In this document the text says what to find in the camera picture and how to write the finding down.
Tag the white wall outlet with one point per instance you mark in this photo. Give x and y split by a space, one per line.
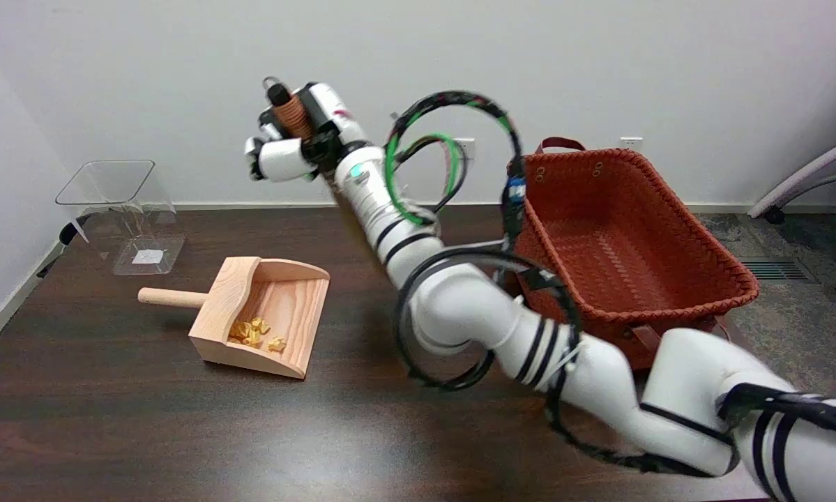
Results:
465 146
630 143

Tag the yellow crumpled paper scrap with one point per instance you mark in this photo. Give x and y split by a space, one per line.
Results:
276 343
240 330
259 325

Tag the grey office chair base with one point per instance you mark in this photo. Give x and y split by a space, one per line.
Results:
808 174

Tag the clear acrylic bin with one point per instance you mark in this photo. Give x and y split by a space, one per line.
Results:
128 209

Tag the wooden dustpan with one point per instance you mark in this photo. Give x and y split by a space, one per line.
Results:
264 314

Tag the black floor vent grille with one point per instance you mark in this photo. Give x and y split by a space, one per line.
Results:
773 269

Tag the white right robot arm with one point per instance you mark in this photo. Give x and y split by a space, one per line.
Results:
459 307

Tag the brown woven basket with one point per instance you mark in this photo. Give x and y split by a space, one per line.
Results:
620 244

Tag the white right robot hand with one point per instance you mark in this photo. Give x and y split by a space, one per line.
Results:
282 160

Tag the brown ribbed cylinder object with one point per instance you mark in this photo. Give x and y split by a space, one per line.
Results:
293 115

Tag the white paper label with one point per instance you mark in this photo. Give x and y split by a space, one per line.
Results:
148 256

